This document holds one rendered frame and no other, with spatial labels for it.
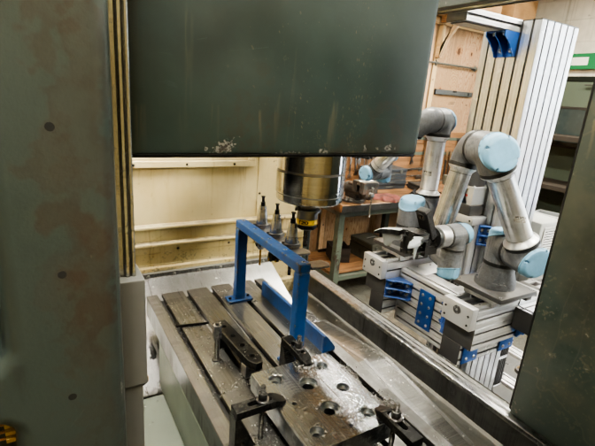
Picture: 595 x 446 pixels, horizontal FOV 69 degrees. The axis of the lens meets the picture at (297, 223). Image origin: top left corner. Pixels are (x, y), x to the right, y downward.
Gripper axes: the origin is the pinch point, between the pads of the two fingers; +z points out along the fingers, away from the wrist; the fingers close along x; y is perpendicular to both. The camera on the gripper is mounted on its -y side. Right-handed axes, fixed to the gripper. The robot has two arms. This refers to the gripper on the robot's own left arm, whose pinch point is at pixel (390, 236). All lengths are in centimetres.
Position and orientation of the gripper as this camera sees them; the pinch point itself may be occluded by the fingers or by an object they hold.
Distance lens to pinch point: 132.4
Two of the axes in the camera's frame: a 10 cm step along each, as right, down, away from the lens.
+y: -0.8, 9.6, 2.8
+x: -5.0, -2.8, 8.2
